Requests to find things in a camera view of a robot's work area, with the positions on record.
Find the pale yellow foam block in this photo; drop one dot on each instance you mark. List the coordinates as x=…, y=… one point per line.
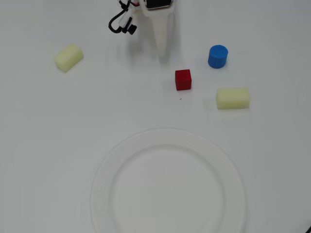
x=68, y=57
x=232, y=98

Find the red cube block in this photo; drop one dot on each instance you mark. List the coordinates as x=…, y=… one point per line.
x=183, y=79

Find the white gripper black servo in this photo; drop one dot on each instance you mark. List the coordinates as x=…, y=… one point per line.
x=161, y=23

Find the blue ridged cylinder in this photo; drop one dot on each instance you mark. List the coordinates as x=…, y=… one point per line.
x=218, y=56

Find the white round plate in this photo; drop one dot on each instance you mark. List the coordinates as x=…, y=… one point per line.
x=167, y=184

